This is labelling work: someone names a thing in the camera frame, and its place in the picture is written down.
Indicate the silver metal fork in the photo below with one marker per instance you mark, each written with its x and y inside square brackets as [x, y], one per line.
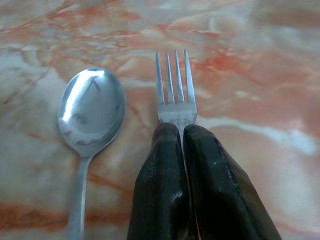
[176, 110]

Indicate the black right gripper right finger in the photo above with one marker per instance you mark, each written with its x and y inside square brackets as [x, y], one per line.
[220, 190]

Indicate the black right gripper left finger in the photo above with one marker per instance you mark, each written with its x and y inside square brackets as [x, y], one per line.
[160, 180]

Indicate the silver metal spoon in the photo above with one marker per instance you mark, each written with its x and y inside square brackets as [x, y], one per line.
[91, 112]

